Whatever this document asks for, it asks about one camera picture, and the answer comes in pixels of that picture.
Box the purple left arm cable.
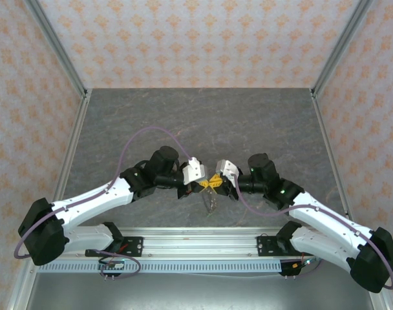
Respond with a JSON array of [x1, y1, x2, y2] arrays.
[[14, 127, 197, 281]]

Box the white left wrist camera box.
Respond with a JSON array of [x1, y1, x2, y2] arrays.
[[182, 156, 206, 186]]

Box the slotted grey cable duct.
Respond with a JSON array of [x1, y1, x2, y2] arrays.
[[37, 260, 283, 274]]

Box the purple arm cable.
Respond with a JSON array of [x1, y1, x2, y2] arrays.
[[235, 174, 393, 291], [14, 127, 197, 281]]

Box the grey metal panel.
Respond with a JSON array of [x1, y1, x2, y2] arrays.
[[25, 273, 375, 310]]

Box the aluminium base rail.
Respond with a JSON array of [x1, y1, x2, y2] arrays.
[[59, 227, 356, 260]]

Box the aluminium table side rail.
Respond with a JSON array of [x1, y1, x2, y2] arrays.
[[311, 90, 359, 233], [50, 90, 92, 233]]

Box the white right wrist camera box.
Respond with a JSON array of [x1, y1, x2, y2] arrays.
[[215, 158, 240, 180]]

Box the aluminium frame post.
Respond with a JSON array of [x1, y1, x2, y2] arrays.
[[23, 0, 89, 98], [311, 0, 375, 98]]

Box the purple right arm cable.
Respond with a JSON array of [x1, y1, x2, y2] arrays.
[[235, 174, 393, 291]]

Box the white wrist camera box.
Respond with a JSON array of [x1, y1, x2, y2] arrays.
[[215, 158, 240, 180], [182, 156, 206, 186]]

